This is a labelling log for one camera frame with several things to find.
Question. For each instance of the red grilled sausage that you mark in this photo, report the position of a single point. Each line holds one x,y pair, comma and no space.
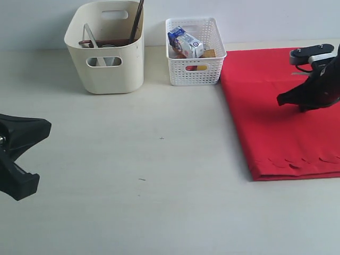
191,68

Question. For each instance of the cream plastic storage bin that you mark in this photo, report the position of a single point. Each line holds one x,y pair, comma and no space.
108,20

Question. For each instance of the blue silver milk carton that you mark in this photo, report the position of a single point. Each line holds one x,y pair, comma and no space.
184,43

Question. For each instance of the brown chopstick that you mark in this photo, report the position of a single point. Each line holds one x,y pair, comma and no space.
138,18
135,24

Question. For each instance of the white perforated plastic basket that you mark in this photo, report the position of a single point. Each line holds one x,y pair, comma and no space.
206,30

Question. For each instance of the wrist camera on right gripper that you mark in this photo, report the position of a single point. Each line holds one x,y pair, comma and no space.
310,54

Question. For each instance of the metal table knife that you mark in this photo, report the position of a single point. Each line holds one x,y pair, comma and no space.
90,35

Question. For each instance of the brown wooden spoon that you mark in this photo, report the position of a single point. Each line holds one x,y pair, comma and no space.
86,44

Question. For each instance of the pale green ceramic bowl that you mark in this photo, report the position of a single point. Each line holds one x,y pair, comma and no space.
104,61

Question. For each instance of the brown wooden plate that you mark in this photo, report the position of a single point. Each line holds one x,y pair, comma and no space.
114,43

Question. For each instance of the yellow lemon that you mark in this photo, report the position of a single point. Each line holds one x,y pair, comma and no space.
201,67

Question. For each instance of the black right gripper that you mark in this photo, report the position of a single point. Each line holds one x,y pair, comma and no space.
322,92

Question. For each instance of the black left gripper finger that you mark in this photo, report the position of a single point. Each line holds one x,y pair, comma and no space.
22,133
15,182

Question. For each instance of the fried chicken piece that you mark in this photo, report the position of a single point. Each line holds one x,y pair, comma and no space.
180,56

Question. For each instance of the red table cloth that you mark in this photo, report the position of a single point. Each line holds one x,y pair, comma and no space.
278,142

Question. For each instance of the yellow cheese wedge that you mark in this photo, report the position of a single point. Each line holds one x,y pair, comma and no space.
210,53

